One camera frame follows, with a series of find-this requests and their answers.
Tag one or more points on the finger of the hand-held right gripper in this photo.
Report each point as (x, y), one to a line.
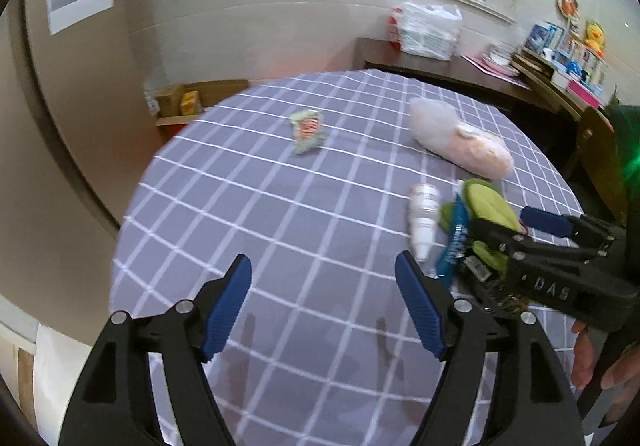
(545, 220)
(500, 238)

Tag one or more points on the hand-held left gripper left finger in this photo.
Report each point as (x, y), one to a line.
(227, 311)

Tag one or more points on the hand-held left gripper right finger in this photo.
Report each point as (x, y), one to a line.
(420, 306)

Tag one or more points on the green padded packet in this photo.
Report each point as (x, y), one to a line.
(487, 206)

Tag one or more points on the dark snack wrapper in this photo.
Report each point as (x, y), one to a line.
(480, 271)

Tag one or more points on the blue wrapper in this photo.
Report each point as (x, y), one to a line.
(452, 241)

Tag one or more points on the white paper cups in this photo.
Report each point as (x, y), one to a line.
(422, 216)

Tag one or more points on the green red snack wrapper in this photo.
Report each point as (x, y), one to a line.
(307, 128)

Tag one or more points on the person's right hand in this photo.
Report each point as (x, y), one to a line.
(581, 356)

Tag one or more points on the dark wooden chair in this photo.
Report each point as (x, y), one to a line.
(595, 161)

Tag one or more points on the person's dark green jacket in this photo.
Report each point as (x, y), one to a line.
(627, 161)

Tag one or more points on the grey checked tablecloth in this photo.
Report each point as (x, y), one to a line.
(300, 236)

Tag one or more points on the pink plastic bag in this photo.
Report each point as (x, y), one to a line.
(450, 136)

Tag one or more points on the wooden shelf unit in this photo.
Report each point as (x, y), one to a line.
(545, 86)

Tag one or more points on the pink box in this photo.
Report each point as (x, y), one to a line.
(585, 92)

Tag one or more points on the pink placemat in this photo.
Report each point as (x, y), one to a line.
(500, 76)

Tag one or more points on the white teacup set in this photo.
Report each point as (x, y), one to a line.
(500, 58)

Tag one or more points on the dark wooden sideboard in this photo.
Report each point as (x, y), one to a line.
(440, 71)

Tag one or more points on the blue white box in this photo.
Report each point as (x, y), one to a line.
(545, 40)

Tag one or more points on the yellow duck plush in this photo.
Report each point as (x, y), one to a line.
(594, 38)

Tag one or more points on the yellow box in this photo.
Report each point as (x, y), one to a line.
(190, 103)

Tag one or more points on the round decorative fan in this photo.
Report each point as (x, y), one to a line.
(568, 3)

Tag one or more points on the small brown carton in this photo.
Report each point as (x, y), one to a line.
(165, 101)

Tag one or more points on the large brown cardboard box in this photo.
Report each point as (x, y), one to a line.
(220, 91)

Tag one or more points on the white plastic bag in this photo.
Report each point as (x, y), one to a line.
(425, 31)

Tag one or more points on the beige two-door refrigerator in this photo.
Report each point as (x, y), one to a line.
(60, 126)

